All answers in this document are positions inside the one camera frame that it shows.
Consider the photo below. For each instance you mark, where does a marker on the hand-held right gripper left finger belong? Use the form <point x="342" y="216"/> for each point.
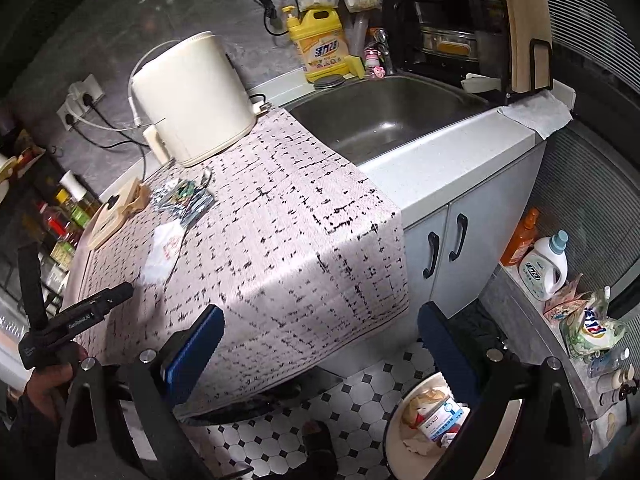
<point x="197" y="355"/>

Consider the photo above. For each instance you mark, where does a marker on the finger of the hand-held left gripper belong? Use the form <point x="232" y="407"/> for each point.
<point x="115" y="295"/>
<point x="31" y="285"/>

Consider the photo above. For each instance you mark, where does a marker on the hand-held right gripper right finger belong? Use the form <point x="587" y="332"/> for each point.
<point x="445" y="355"/>

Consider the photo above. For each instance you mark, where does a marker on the white round waste bin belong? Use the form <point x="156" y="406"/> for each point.
<point x="422" y="385"/>

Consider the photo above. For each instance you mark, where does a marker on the brown paper scrap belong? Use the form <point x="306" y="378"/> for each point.
<point x="425" y="402"/>

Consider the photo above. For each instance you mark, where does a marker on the white paper bag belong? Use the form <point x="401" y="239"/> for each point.
<point x="162" y="255"/>

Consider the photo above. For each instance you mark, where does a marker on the white blue carton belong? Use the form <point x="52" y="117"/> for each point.
<point x="442" y="417"/>

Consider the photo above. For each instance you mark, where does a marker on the brown paper bag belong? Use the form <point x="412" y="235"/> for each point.
<point x="137" y="200"/>

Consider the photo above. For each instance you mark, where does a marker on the silver foil wrapper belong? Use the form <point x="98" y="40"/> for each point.
<point x="185" y="200"/>

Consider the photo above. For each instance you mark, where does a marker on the person's left forearm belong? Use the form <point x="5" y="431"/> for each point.
<point x="20" y="440"/>

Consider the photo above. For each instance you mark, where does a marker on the person's left hand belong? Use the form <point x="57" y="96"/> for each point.
<point x="47" y="385"/>

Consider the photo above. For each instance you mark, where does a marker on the red capped sauce bottle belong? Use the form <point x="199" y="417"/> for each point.
<point x="52" y="220"/>

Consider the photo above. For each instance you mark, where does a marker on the wooden board with black knob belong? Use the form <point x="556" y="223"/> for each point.
<point x="107" y="225"/>

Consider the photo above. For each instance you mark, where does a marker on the yellow capped sauce bottle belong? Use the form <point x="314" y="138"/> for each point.
<point x="67" y="202"/>

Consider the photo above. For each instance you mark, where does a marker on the white capped oil bottle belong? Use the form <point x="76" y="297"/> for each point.
<point x="72" y="185"/>

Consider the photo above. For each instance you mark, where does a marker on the white laundry detergent bottle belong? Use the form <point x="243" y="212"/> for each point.
<point x="540" y="270"/>

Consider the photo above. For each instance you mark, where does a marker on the pink snack bag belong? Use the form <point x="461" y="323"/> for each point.
<point x="562" y="305"/>

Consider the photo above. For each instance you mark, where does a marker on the orange cleaner bottle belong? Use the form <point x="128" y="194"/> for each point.
<point x="520" y="242"/>

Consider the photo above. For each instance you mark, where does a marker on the green white refill pouch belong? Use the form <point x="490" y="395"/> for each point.
<point x="592" y="327"/>

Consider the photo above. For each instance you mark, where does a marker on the white black patterned tablecloth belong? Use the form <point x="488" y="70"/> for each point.
<point x="300" y="240"/>

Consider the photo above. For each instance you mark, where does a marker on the black slipper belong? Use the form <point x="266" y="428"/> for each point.
<point x="320" y="452"/>

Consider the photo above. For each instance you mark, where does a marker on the grey sink cabinet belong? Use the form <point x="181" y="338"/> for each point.
<point x="480" y="195"/>

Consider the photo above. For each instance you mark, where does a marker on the cream air fryer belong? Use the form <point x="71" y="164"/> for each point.
<point x="190" y="95"/>

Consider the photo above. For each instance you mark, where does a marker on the steel sink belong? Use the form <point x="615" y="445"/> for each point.
<point x="390" y="120"/>

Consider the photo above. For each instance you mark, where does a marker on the white cloth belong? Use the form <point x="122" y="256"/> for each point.
<point x="540" y="115"/>

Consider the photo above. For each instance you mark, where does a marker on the white drain spout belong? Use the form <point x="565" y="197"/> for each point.
<point x="480" y="82"/>

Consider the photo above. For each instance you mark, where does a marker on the dark round sink plug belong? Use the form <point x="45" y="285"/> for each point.
<point x="329" y="82"/>

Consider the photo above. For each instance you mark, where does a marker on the yellow sponge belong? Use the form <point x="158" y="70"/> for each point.
<point x="356" y="66"/>

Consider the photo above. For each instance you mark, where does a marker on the small pink bottle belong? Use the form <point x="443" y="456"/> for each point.
<point x="372" y="60"/>

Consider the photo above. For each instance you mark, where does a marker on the steel food container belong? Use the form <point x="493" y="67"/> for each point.
<point x="450" y="42"/>

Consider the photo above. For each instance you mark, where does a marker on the steel faucet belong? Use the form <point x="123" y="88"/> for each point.
<point x="382" y="42"/>

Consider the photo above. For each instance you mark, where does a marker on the yellow dish soap bottle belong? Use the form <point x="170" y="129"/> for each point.
<point x="325" y="45"/>

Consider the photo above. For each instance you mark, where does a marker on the beige cutting board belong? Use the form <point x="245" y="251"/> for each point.
<point x="525" y="20"/>

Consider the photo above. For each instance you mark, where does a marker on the black dish rack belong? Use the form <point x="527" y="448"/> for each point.
<point x="450" y="0"/>

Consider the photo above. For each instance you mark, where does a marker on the white wall socket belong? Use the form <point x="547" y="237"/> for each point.
<point x="70" y="115"/>
<point x="87" y="91"/>

